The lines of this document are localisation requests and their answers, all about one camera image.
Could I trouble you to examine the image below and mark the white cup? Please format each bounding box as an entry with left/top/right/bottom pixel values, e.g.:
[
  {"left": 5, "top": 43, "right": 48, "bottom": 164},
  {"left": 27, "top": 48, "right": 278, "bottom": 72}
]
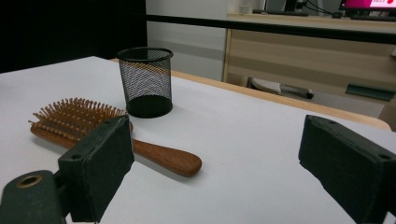
[{"left": 238, "top": 4, "right": 254, "bottom": 16}]

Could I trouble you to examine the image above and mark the black mesh pen holder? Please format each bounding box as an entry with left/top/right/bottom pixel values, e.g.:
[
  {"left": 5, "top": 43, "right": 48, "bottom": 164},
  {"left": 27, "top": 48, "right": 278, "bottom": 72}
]
[{"left": 115, "top": 46, "right": 175, "bottom": 119}]

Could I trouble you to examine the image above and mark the grey desk drawer handle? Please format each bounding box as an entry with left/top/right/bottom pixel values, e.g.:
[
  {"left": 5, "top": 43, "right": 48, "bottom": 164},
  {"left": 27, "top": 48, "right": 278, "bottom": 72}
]
[{"left": 345, "top": 83, "right": 396, "bottom": 102}]

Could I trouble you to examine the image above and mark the black horizontal bar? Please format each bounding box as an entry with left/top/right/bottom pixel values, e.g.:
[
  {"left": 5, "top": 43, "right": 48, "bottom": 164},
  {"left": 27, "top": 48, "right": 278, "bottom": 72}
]
[{"left": 145, "top": 14, "right": 396, "bottom": 45}]

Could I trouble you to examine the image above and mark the black curtain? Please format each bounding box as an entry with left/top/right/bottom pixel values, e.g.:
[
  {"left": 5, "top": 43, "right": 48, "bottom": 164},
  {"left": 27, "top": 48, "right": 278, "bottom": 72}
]
[{"left": 0, "top": 0, "right": 148, "bottom": 74}]

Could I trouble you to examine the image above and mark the monitor with pink screen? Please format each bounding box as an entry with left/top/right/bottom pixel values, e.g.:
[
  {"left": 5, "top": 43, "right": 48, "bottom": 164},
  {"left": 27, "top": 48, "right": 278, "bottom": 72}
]
[{"left": 340, "top": 0, "right": 396, "bottom": 12}]

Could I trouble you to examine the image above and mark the white partition panel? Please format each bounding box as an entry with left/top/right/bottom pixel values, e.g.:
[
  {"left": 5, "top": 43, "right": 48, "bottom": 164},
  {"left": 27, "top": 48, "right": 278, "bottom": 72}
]
[{"left": 145, "top": 0, "right": 230, "bottom": 82}]

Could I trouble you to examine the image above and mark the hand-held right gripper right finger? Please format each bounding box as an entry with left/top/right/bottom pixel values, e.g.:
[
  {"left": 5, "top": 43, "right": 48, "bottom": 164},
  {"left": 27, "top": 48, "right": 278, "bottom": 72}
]
[{"left": 298, "top": 114, "right": 396, "bottom": 224}]

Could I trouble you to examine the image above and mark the light wooden desk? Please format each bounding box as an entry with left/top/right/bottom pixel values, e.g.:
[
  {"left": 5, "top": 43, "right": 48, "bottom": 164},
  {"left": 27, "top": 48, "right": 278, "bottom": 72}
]
[{"left": 222, "top": 12, "right": 396, "bottom": 132}]

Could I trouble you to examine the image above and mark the black keyboard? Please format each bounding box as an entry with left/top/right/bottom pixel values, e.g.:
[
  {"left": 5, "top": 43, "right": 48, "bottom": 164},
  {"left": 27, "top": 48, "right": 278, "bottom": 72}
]
[{"left": 251, "top": 8, "right": 310, "bottom": 18}]

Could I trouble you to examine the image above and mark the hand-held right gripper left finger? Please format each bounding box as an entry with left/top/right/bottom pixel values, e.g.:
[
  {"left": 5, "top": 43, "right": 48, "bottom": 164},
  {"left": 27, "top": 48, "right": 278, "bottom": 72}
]
[{"left": 58, "top": 114, "right": 135, "bottom": 223}]

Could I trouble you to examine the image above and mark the wooden hairbrush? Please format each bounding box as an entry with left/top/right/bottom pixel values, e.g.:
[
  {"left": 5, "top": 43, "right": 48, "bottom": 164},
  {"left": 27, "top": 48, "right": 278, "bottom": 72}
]
[{"left": 27, "top": 97, "right": 204, "bottom": 178}]

